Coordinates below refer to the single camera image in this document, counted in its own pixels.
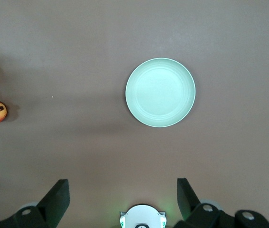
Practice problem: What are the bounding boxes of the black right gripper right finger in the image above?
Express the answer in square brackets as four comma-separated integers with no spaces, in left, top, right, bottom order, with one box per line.
[174,177,235,228]

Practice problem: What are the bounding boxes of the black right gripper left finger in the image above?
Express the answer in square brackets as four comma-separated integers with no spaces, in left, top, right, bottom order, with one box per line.
[0,179,71,228]

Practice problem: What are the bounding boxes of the pale green round plate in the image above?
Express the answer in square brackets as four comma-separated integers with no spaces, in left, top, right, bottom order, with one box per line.
[125,57,196,128]

